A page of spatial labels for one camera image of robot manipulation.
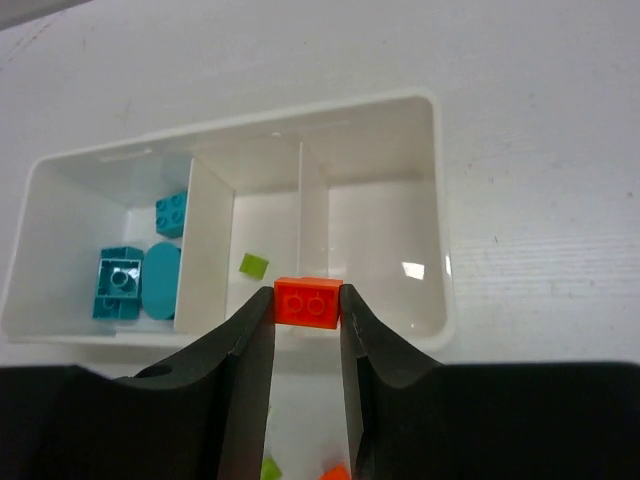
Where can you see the orange small brick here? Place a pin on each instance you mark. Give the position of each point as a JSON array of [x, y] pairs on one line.
[[312, 302], [339, 472]]

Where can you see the teal two-by-four brick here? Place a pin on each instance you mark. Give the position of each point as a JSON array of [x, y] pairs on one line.
[[118, 309]]

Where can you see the lime green arch brick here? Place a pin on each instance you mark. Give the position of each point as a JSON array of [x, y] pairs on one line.
[[253, 266]]

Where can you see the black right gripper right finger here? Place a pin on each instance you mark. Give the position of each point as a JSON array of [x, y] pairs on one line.
[[411, 417]]

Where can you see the lime green small brick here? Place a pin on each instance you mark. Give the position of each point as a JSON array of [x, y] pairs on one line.
[[270, 470]]

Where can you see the white three-compartment plastic bin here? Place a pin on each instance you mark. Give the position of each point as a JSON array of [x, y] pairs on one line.
[[350, 189]]

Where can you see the teal two-by-two brick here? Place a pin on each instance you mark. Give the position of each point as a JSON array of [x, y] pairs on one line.
[[119, 278]]

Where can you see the teal frog lotus brick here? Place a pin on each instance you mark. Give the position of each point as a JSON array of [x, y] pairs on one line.
[[159, 277]]

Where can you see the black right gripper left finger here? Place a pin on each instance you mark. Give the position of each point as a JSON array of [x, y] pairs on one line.
[[199, 413]]

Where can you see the small teal slope brick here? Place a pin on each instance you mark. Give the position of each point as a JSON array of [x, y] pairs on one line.
[[170, 213]]

